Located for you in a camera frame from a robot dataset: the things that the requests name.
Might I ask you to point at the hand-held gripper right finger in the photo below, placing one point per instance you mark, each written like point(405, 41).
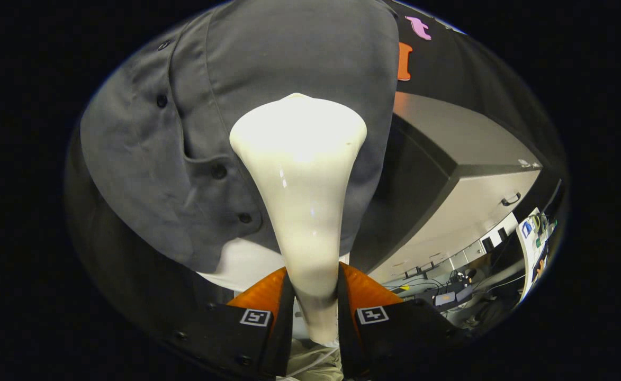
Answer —
point(344, 328)

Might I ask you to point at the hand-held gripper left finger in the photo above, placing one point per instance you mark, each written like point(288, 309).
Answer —
point(287, 328)

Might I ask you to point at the white garment steamer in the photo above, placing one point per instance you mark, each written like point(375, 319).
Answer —
point(299, 185)

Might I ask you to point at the dark grey button shirt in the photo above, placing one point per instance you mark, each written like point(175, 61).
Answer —
point(289, 53)

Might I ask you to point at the white mannequin torso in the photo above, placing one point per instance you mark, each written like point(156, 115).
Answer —
point(241, 264)

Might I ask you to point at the grey electronic box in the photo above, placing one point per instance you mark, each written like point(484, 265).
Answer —
point(448, 297)

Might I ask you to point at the grey cabinet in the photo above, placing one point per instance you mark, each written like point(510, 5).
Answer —
point(474, 211)

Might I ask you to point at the white cluttered side table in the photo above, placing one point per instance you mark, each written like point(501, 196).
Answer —
point(527, 248)

